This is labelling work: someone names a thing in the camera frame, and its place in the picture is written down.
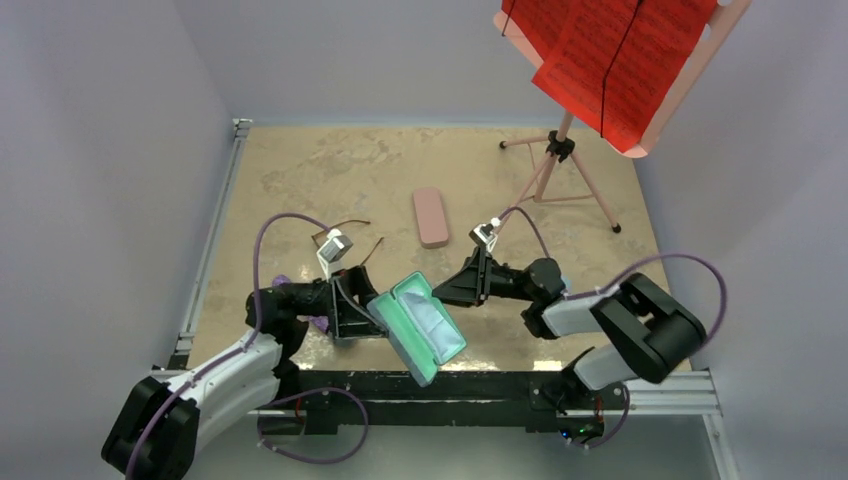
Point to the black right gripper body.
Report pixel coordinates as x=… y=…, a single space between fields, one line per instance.
x=485 y=273

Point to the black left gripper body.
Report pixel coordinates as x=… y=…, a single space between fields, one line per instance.
x=349 y=281

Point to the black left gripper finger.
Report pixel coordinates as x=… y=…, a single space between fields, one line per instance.
x=363 y=287
x=352 y=320

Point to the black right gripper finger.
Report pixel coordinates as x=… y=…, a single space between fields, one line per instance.
x=474 y=264
x=461 y=289

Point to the pink glasses case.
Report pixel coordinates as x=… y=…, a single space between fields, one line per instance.
x=430 y=217

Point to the brown frame glasses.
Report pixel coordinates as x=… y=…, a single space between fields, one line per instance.
x=366 y=241

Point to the grey glasses case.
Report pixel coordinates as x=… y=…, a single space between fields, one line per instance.
x=408 y=343

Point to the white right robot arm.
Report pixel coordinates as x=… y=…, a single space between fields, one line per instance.
x=649 y=332

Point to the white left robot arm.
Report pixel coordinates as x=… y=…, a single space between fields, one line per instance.
x=164 y=424

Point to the light blue cloth in case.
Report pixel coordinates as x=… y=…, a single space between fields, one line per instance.
x=439 y=333

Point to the red sheet music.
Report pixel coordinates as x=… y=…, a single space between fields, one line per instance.
x=610 y=63

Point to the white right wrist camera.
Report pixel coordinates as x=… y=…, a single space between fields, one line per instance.
x=485 y=235

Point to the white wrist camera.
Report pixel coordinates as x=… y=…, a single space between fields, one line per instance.
x=485 y=235
x=331 y=253

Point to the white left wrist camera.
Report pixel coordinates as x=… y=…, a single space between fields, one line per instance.
x=331 y=253

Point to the aluminium frame rail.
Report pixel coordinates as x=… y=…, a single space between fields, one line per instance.
x=178 y=359

